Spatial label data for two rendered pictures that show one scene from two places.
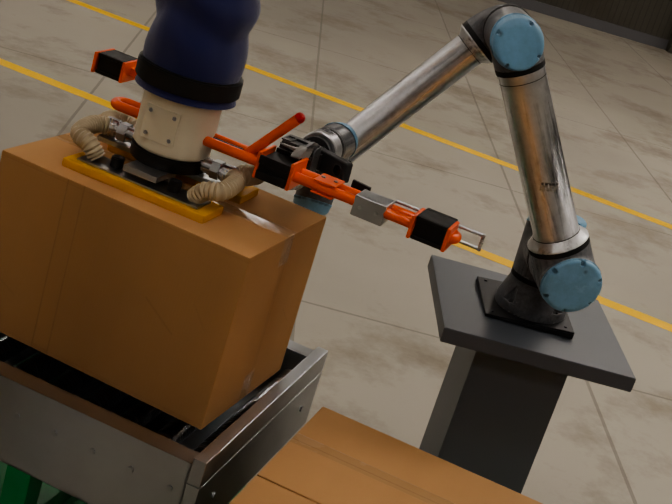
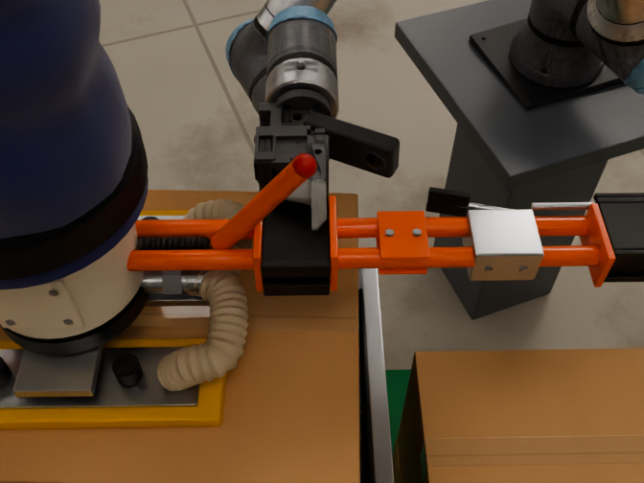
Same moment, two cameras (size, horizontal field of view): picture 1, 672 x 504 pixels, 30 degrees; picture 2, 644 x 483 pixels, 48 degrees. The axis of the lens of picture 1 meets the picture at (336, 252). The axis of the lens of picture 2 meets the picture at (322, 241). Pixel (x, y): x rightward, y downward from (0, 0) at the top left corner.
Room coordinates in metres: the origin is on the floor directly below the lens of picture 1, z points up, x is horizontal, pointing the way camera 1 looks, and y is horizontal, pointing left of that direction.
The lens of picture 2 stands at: (2.05, 0.26, 1.72)
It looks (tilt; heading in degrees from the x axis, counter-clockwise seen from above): 52 degrees down; 345
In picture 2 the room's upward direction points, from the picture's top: straight up
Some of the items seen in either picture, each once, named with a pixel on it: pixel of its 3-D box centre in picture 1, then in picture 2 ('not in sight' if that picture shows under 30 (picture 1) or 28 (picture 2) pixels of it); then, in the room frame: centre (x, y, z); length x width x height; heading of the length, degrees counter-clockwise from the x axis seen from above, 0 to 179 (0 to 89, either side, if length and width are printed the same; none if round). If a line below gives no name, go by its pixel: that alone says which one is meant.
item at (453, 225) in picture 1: (432, 229); (632, 244); (2.42, -0.17, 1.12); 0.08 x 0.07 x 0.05; 76
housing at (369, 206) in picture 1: (372, 207); (500, 244); (2.46, -0.04, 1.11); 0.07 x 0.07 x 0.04; 76
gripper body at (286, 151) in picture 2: (304, 155); (295, 147); (2.65, 0.13, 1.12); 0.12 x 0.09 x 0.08; 166
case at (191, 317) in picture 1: (149, 266); (136, 392); (2.57, 0.39, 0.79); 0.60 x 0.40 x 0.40; 73
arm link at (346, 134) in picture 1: (332, 144); (301, 57); (2.81, 0.08, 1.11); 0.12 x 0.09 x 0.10; 166
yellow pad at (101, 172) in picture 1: (144, 179); (64, 376); (2.48, 0.43, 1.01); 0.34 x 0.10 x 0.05; 76
